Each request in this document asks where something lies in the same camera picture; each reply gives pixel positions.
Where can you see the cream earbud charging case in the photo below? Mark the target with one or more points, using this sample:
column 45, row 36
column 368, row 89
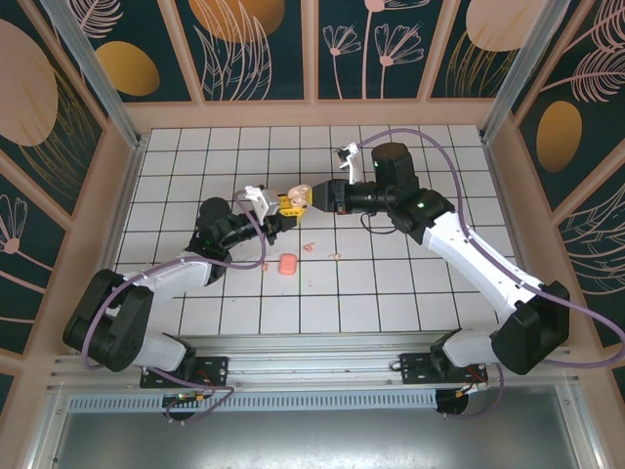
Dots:
column 300, row 195

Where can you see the pink earbud charging case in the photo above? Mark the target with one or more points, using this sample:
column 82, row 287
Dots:
column 287, row 264

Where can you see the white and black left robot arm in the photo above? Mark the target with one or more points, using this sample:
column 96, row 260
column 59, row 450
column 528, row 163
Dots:
column 180, row 276

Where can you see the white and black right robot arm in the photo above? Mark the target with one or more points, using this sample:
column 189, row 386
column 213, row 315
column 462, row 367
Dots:
column 478, row 259

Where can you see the small green circuit board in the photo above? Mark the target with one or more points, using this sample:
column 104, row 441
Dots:
column 183, row 398

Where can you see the grey metal sheet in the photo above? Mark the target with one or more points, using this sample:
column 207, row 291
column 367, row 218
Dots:
column 312, row 439

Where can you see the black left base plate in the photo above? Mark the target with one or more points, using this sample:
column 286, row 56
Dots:
column 215, row 366

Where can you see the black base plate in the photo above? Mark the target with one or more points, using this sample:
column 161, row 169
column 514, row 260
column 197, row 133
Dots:
column 215, row 366
column 412, row 366

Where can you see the aluminium mounting rail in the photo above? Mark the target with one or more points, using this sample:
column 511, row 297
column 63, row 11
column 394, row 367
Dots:
column 312, row 364

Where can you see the aluminium frame post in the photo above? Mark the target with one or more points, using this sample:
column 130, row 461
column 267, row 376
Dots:
column 95, row 73
column 519, row 73

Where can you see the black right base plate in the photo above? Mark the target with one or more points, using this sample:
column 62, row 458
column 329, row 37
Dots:
column 412, row 366

